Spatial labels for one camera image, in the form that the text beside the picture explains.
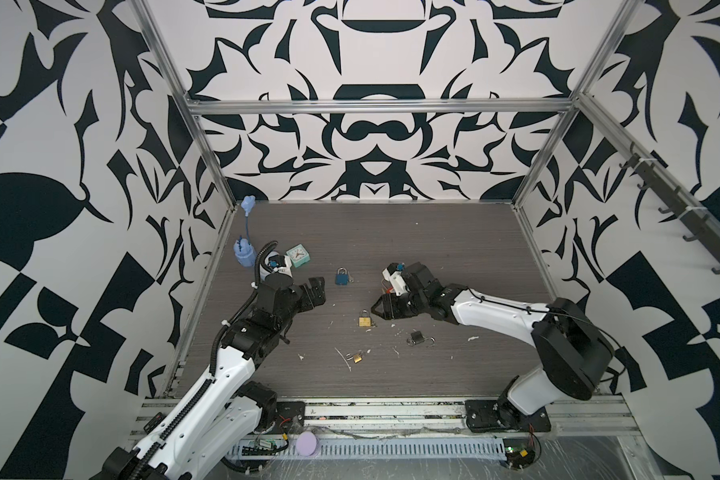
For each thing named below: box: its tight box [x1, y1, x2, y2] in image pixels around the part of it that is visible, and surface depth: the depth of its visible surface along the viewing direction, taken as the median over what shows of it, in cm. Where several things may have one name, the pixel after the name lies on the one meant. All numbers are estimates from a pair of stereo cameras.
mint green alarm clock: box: [285, 243, 311, 268], surface depth 104 cm
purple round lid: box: [296, 431, 319, 457], surface depth 65 cm
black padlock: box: [406, 330, 425, 346], surface depth 89 cm
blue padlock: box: [335, 267, 349, 286], surface depth 101 cm
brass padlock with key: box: [358, 308, 373, 327], surface depth 92 cm
